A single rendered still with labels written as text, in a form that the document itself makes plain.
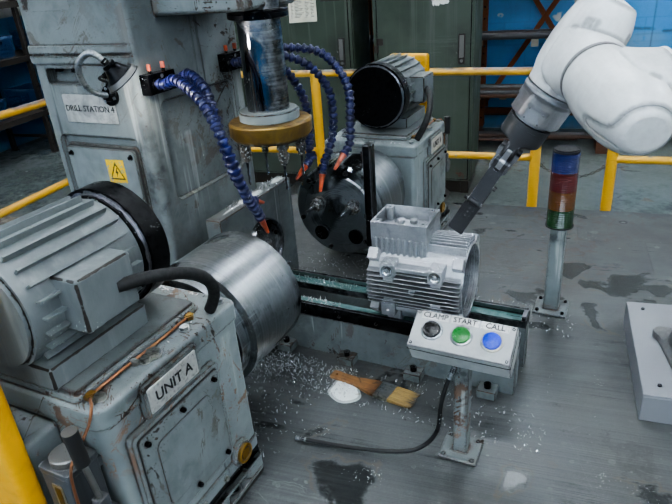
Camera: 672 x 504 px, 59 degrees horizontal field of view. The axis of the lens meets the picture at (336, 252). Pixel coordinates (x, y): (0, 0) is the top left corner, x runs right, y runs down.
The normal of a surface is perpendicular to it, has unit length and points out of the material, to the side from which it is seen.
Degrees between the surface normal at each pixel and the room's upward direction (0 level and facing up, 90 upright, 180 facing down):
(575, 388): 0
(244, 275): 39
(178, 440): 90
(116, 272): 90
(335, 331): 90
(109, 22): 90
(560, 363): 0
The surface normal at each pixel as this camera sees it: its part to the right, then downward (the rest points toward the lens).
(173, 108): 0.90, 0.14
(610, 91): -0.77, -0.29
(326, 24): -0.32, 0.43
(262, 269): 0.61, -0.51
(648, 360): -0.10, -0.90
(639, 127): -0.07, 0.69
